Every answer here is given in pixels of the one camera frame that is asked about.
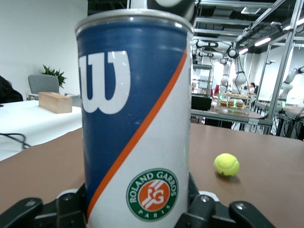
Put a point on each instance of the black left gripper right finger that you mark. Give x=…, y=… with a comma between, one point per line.
x=204, y=211

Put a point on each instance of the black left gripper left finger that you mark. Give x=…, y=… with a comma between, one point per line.
x=69, y=209

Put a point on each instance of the yellow-green tennis ball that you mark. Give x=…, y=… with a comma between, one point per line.
x=225, y=164

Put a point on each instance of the blue white tennis ball can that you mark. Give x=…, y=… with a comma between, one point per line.
x=107, y=142

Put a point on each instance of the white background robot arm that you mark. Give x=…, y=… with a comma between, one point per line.
x=224, y=80
x=288, y=83
x=240, y=79

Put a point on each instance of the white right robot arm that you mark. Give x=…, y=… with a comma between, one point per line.
x=185, y=9

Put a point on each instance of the white tablecloth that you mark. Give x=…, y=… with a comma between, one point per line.
x=35, y=123

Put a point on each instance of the light wooden box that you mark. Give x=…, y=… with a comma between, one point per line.
x=54, y=103

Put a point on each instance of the clear rack with breads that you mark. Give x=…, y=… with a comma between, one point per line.
x=231, y=103

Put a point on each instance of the grey office chair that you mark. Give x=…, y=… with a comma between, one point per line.
x=42, y=83

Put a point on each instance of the dark jacket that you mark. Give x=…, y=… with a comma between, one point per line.
x=7, y=92

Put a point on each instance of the seated background person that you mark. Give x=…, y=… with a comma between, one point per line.
x=251, y=88

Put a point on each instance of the green potted plant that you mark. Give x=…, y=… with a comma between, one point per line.
x=55, y=73

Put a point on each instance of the ceiling light tube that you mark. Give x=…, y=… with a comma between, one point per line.
x=243, y=50
x=262, y=41

